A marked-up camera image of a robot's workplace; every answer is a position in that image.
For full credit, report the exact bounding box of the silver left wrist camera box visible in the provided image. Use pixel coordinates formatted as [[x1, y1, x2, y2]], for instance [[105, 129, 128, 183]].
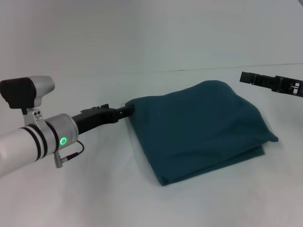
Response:
[[0, 75, 55, 115]]

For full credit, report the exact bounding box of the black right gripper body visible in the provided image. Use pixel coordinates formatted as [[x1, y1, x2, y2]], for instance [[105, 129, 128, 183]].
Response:
[[280, 76, 303, 98]]

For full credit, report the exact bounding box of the thin black cable with plug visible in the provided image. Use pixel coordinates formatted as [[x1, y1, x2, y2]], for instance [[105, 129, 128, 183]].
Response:
[[53, 140, 85, 169]]

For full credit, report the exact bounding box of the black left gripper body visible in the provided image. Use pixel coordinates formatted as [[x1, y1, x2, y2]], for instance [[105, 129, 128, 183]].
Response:
[[71, 106, 119, 136]]

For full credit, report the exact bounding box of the blue-green t-shirt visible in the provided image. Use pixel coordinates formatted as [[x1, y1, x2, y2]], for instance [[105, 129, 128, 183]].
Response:
[[124, 79, 279, 187]]

